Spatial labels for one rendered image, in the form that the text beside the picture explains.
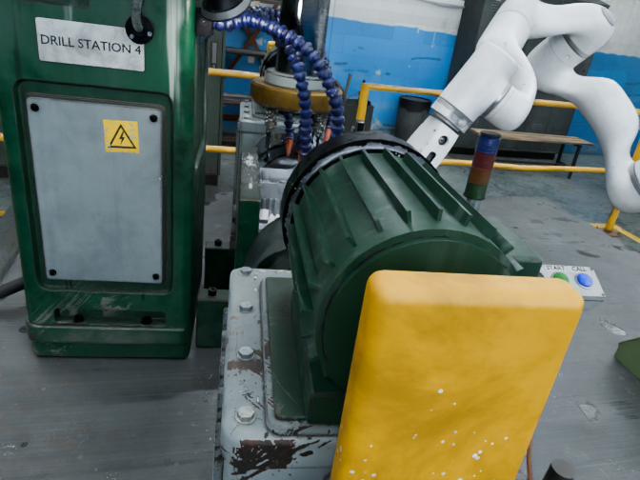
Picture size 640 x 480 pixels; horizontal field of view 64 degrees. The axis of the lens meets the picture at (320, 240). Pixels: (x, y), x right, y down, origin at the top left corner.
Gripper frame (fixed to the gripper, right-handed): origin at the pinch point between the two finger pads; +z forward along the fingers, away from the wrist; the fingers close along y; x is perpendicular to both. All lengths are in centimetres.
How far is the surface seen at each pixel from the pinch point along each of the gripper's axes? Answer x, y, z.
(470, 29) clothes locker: -178, 502, -135
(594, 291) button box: -36.7, -21.3, -8.1
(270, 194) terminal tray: 19.6, 1.0, 16.8
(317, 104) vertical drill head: 23.3, -2.4, -3.6
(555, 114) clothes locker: -336, 500, -130
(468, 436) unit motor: 18, -74, 2
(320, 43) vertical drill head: 28.4, 2.7, -12.3
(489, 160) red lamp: -32.5, 33.0, -16.7
